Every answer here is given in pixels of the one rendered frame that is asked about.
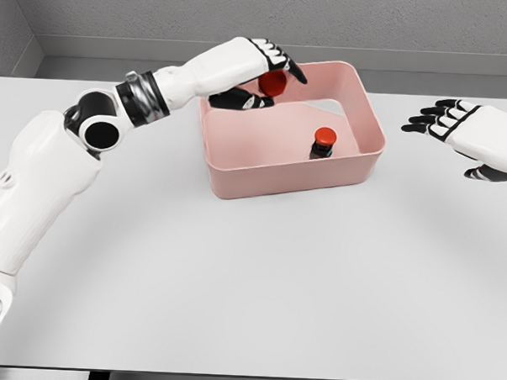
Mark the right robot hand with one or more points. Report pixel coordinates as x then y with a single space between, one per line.
483 137

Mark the red button industrial switch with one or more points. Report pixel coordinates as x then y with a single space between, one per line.
323 143
273 82

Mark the pink plastic basket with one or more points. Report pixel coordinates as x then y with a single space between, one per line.
281 136

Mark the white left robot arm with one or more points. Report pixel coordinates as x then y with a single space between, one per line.
47 181

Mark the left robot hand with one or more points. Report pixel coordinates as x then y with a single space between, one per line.
236 63

